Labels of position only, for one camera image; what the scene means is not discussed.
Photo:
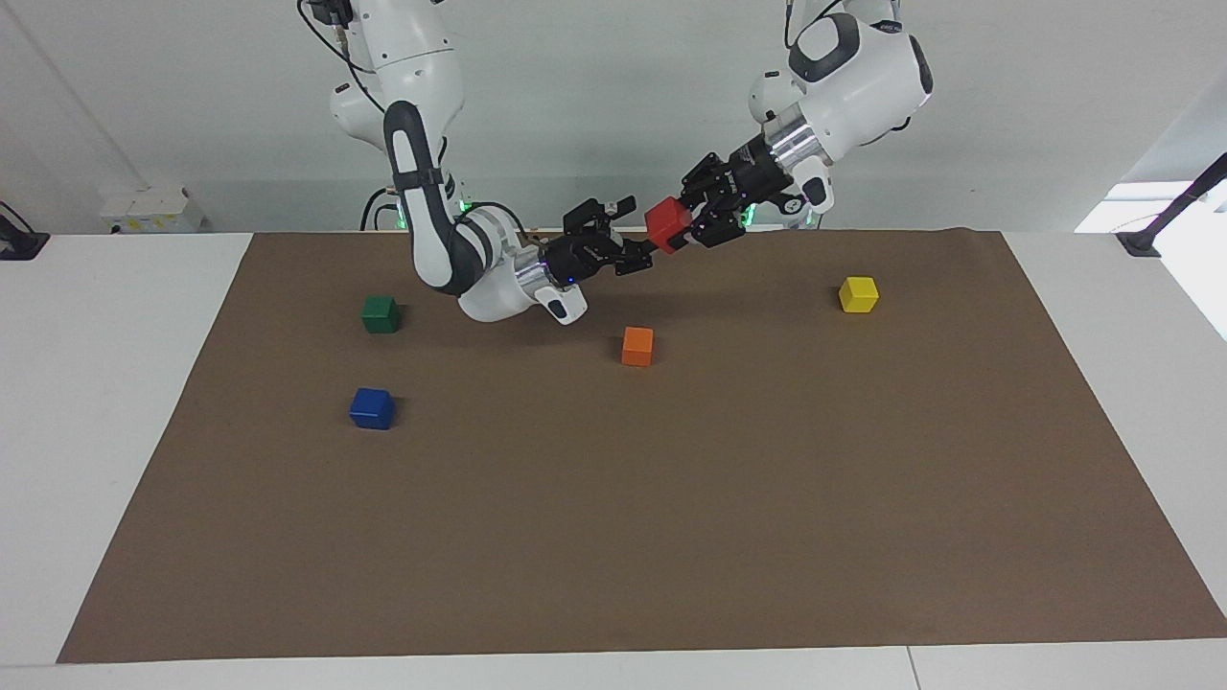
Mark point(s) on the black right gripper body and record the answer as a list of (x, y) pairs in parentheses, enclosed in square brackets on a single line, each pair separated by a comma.
[(580, 259)]

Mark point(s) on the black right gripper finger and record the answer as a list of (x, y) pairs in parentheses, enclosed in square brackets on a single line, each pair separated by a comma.
[(599, 216), (637, 257)]

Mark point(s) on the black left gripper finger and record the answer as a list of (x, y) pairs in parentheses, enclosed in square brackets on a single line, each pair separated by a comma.
[(705, 177), (719, 230)]

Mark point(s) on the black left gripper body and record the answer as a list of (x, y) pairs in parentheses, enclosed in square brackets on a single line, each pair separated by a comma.
[(757, 172)]

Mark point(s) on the red wooden block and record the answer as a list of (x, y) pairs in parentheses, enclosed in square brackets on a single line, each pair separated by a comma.
[(668, 223)]

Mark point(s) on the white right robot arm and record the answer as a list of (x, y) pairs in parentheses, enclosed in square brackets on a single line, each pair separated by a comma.
[(422, 192)]

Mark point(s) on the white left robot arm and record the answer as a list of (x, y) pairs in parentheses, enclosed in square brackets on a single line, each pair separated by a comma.
[(853, 77)]

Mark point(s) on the orange wooden block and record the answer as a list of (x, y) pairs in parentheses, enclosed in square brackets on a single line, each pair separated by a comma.
[(636, 346)]

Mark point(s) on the yellow wooden block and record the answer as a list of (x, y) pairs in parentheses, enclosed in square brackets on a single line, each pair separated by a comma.
[(858, 294)]

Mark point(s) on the green wooden block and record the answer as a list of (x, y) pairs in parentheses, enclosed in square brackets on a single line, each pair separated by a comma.
[(381, 314)]

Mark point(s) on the blue wooden block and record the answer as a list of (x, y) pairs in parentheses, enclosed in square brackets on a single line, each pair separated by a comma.
[(372, 409)]

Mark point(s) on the brown table mat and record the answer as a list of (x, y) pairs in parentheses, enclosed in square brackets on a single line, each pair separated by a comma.
[(613, 498)]

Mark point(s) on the black angled stand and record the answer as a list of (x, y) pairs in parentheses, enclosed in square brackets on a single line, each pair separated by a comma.
[(1141, 241)]

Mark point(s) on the white wall outlet box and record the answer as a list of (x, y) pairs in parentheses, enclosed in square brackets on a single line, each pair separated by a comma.
[(153, 211)]

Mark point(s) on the black table clamp mount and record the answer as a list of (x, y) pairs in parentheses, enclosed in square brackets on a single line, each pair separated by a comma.
[(21, 244)]

